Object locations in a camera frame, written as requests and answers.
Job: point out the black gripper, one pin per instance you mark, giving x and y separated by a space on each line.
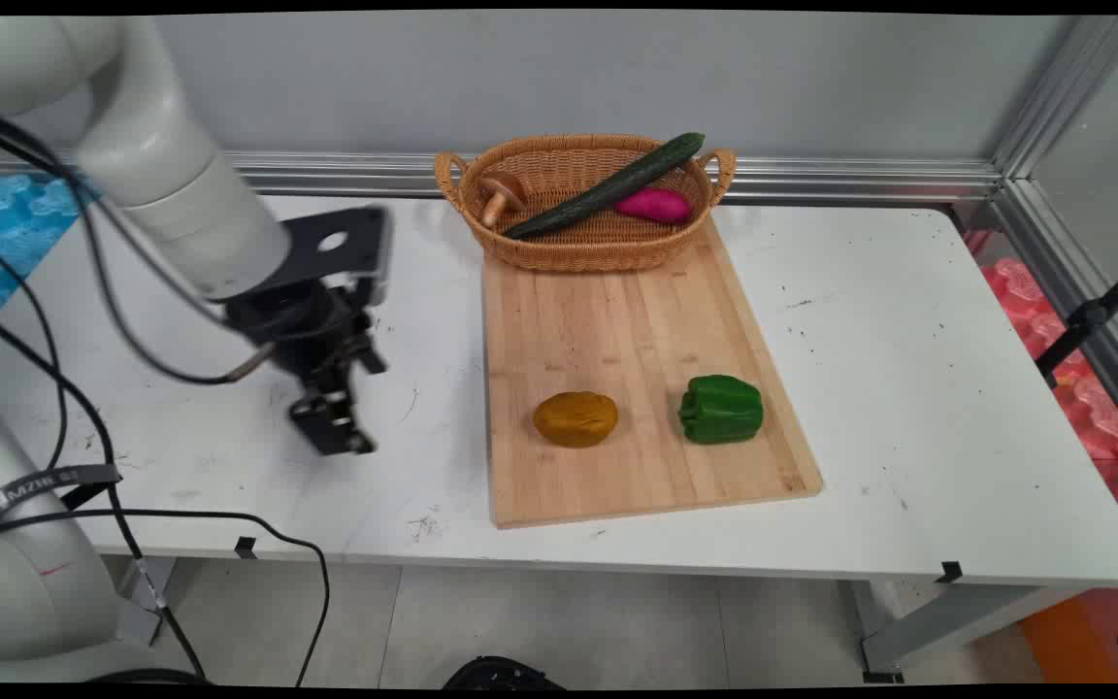
297 320

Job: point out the yellow-brown toy potato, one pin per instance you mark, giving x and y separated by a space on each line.
575 419

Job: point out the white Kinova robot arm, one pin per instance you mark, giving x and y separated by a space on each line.
161 146

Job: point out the black tape marker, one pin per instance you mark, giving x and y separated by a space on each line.
245 547
949 572

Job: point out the brown toy mushroom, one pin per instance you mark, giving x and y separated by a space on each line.
501 189

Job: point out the wooden cutting board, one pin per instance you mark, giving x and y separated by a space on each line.
637 330

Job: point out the grey metal table leg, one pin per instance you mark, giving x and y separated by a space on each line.
957 626
144 597

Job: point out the black round floor object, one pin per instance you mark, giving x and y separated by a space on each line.
501 673

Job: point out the dark green toy cucumber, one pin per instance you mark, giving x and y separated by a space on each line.
608 186

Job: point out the magenta toy sweet potato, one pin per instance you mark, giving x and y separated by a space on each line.
656 206

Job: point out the green toy bell pepper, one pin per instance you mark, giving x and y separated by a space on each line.
722 410

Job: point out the blue foam floor mat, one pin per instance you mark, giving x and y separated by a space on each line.
6 223

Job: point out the black tripod stand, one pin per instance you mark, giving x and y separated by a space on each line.
1088 316

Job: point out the red foam floor mat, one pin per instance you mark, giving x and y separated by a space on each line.
1093 398

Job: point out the orange foam floor mat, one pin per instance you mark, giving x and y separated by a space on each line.
1068 641

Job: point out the black wrist camera mount plate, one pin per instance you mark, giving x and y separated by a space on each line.
365 243

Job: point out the long horizontal aluminium frame rail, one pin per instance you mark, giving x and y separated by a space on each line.
860 180

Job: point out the aluminium side frame rail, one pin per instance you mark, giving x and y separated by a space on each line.
1073 272

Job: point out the aluminium corner frame post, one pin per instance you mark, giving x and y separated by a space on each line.
1068 87

